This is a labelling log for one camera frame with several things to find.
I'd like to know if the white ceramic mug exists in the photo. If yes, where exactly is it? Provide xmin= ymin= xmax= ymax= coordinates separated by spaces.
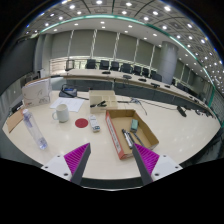
xmin=51 ymin=103 xmax=70 ymax=124

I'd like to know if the row of black desk microphones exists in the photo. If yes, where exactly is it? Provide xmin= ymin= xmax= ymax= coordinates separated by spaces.
xmin=101 ymin=69 xmax=173 ymax=89

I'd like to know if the white paper sheet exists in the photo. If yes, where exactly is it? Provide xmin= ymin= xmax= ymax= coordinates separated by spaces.
xmin=49 ymin=96 xmax=85 ymax=113

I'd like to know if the black oblong desk item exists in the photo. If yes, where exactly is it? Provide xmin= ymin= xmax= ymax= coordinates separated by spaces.
xmin=176 ymin=105 xmax=188 ymax=118

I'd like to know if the white printed cardboard box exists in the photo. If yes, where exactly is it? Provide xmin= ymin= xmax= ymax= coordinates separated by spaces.
xmin=21 ymin=78 xmax=53 ymax=108

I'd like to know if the group of round ceiling lights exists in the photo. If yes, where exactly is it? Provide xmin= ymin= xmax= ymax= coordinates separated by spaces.
xmin=39 ymin=0 xmax=224 ymax=84

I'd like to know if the small teal item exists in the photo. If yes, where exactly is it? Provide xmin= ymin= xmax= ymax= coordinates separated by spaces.
xmin=130 ymin=119 xmax=139 ymax=132

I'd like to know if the thin dark pen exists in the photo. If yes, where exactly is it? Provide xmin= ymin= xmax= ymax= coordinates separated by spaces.
xmin=128 ymin=131 xmax=146 ymax=148

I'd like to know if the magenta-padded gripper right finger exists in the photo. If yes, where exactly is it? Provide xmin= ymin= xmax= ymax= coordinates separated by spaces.
xmin=132 ymin=143 xmax=183 ymax=185

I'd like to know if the long curved conference desk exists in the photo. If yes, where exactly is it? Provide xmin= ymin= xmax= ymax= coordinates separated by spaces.
xmin=63 ymin=68 xmax=214 ymax=114

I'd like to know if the cream divided organizer box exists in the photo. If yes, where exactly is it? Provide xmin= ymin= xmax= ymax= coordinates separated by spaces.
xmin=88 ymin=89 xmax=119 ymax=114

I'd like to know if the black hand tool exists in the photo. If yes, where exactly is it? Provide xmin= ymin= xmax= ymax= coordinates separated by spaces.
xmin=89 ymin=100 xmax=108 ymax=109

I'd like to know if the row of black office chairs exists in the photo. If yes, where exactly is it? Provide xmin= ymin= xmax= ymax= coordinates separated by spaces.
xmin=84 ymin=58 xmax=164 ymax=83

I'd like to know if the black flat desk device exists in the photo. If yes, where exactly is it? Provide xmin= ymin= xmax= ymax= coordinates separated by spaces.
xmin=10 ymin=101 xmax=24 ymax=114

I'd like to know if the black marker pen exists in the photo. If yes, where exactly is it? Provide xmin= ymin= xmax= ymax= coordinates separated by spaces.
xmin=121 ymin=128 xmax=134 ymax=149

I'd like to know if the flat brown cardboard piece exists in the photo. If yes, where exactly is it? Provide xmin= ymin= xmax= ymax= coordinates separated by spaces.
xmin=5 ymin=108 xmax=26 ymax=134

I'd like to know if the flat round red coaster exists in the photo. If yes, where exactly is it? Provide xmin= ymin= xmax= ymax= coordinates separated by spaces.
xmin=74 ymin=117 xmax=89 ymax=129

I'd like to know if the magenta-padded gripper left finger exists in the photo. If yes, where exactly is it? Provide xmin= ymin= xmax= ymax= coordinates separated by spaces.
xmin=41 ymin=142 xmax=92 ymax=185

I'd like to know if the black device with blue screen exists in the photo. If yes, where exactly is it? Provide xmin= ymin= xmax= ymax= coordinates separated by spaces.
xmin=58 ymin=83 xmax=78 ymax=99

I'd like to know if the grey cable with adapter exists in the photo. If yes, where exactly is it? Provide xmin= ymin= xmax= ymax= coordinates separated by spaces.
xmin=129 ymin=97 xmax=178 ymax=117

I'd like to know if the open red-sided cardboard box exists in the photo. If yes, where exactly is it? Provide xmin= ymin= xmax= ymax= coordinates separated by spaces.
xmin=105 ymin=108 xmax=160 ymax=160

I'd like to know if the clear plastic water bottle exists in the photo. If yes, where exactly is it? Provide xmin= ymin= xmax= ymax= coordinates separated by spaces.
xmin=22 ymin=108 xmax=48 ymax=150

